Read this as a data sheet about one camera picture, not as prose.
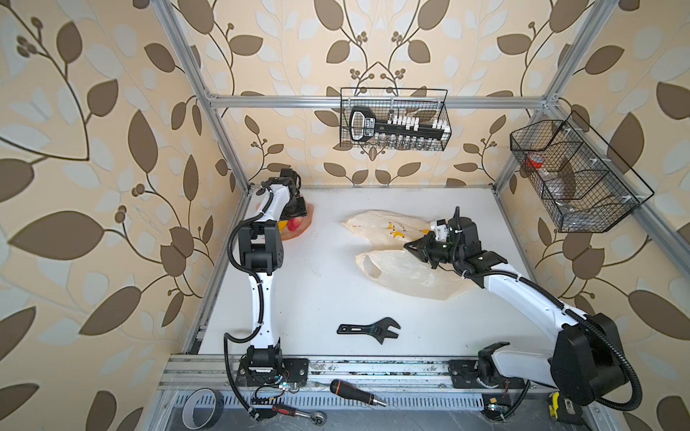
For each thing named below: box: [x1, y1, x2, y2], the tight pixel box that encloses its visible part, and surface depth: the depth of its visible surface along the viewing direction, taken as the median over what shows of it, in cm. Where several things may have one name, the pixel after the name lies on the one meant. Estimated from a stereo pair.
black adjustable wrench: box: [336, 316, 401, 345], surface depth 84 cm
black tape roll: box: [181, 387, 224, 430], surface depth 69 cm
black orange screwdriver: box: [329, 378, 387, 407], surface depth 71 cm
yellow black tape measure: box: [548, 391, 584, 426], surface depth 68 cm
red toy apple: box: [287, 216, 302, 232], surface depth 107 cm
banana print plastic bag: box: [342, 210, 478, 300], surface depth 80 cm
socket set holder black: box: [349, 105, 451, 142], surface depth 85 cm
